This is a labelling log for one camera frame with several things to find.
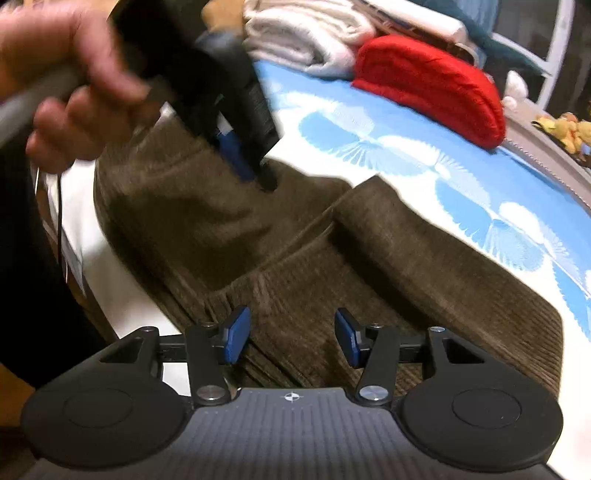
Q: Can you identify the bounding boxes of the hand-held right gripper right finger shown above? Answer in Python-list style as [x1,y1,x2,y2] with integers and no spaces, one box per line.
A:
[335,308,485,408]

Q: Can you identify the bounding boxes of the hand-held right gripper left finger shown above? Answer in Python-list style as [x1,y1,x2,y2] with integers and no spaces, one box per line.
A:
[99,305,251,408]

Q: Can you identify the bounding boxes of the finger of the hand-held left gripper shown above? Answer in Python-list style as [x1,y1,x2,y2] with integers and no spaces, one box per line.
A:
[231,51,280,192]
[217,129,257,182]

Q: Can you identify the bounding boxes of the brown corduroy pants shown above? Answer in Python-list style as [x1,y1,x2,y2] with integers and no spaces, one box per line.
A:
[92,108,564,398]

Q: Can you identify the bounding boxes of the person's left hand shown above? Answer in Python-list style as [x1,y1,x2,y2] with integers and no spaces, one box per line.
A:
[0,4,160,162]

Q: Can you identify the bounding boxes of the wooden headboard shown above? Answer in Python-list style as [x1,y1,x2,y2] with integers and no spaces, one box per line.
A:
[203,0,247,49]

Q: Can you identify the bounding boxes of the white fleece folded blanket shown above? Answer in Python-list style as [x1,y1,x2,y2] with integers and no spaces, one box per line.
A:
[242,0,375,77]

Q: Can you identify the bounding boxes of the red folded blanket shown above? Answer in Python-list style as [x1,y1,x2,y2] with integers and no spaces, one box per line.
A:
[351,34,509,148]

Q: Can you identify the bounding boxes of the white pillow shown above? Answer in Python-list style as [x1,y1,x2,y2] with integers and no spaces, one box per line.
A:
[374,0,467,42]

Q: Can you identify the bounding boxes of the person's dark clothing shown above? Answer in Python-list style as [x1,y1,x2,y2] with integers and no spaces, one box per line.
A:
[0,134,109,388]

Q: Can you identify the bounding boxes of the teal shark plush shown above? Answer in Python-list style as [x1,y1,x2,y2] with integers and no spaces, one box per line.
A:
[462,14,550,77]

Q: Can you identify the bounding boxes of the white round plush toy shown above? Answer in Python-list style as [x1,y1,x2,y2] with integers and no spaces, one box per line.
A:
[503,69,529,109]

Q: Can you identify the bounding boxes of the yellow duck plush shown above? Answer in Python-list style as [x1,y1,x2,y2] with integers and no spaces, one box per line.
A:
[533,114,580,148]

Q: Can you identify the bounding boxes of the yellow round smiling plush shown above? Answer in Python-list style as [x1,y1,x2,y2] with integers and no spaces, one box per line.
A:
[570,121,591,158]

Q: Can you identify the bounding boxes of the white window frame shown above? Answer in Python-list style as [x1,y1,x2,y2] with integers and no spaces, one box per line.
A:
[489,0,578,112]

